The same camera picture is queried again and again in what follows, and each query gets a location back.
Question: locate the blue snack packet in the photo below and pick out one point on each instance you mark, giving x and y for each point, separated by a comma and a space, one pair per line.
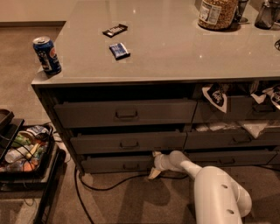
119, 51

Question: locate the blue soda can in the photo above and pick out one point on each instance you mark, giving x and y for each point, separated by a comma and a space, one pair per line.
44, 48

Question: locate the dark glass stem object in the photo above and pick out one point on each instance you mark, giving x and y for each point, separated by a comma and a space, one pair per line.
240, 8

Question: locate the black white chip bag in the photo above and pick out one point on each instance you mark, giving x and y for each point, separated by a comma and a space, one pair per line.
214, 93
272, 92

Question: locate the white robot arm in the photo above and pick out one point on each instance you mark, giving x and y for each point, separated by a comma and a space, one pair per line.
218, 198

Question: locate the black tray of snacks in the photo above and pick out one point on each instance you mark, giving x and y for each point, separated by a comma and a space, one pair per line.
26, 153

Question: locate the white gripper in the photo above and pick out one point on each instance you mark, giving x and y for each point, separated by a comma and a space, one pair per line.
159, 162

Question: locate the grey drawer cabinet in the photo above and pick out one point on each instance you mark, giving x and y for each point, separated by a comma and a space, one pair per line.
171, 57

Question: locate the black candy bar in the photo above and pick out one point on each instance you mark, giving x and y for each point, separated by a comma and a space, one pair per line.
113, 31

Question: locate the black wire object on counter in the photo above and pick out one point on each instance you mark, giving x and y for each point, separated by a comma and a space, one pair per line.
277, 45

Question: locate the dark glass pitcher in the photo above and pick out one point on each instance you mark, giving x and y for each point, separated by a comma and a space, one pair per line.
268, 14

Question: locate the black cart frame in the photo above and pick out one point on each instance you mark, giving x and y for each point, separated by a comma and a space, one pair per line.
44, 187

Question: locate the clear plastic bags in drawer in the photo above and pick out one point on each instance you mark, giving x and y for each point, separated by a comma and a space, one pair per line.
255, 128

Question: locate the grey drawer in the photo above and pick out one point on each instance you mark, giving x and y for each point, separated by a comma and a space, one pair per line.
124, 113
238, 108
145, 141
232, 158
230, 139
134, 163

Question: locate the large popcorn jar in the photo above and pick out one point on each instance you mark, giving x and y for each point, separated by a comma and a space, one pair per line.
217, 15

